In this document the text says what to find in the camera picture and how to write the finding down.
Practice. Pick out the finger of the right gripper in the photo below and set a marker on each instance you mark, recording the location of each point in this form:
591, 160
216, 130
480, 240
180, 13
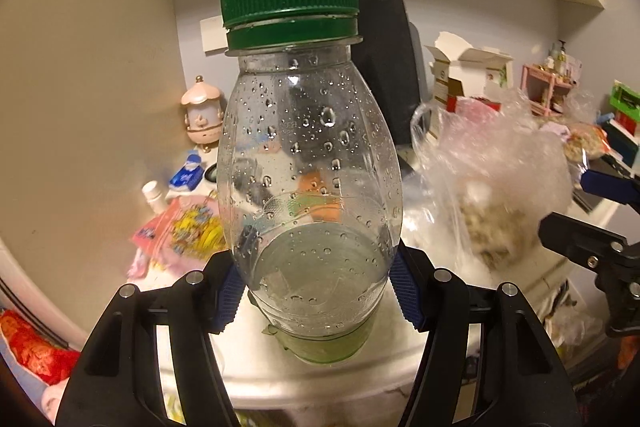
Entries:
583, 244
625, 191

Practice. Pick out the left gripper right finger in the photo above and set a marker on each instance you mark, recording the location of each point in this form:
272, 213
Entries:
521, 380

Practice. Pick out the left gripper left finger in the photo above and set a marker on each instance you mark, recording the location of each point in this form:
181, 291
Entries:
116, 381

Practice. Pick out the large clear trash bag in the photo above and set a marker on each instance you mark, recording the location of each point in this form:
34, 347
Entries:
486, 177

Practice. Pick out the clear green-capped plastic bottle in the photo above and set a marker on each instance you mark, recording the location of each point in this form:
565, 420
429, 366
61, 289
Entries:
308, 182

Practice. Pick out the snack bag orange clear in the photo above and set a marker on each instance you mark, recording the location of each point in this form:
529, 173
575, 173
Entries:
586, 141

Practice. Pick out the green tissue box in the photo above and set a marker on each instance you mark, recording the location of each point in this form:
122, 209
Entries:
625, 100

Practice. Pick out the pink small rack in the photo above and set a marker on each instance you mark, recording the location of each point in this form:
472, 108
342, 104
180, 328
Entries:
545, 90

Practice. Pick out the pink cartoon pouch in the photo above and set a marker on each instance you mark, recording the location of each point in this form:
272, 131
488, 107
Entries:
185, 236

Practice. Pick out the small white pill bottle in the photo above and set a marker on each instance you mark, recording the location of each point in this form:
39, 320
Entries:
154, 196

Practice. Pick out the white torn cardboard box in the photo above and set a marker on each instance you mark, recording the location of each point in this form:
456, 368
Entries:
461, 70

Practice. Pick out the black tablet on stand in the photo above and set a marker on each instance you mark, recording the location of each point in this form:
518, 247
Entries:
390, 59

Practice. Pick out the white wall switch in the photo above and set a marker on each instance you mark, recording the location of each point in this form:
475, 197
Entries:
213, 35

